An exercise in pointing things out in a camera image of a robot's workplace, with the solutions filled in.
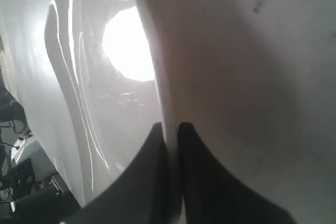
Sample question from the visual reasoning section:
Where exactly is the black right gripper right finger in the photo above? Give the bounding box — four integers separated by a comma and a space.
177, 122, 295, 223

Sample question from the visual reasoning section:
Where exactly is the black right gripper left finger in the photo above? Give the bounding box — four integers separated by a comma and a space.
15, 122, 169, 224

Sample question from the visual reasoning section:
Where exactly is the white rectangular plate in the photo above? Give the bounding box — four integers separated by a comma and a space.
44, 0, 335, 223

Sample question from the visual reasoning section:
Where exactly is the dark equipment beside table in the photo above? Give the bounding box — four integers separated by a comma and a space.
1, 81, 81, 223

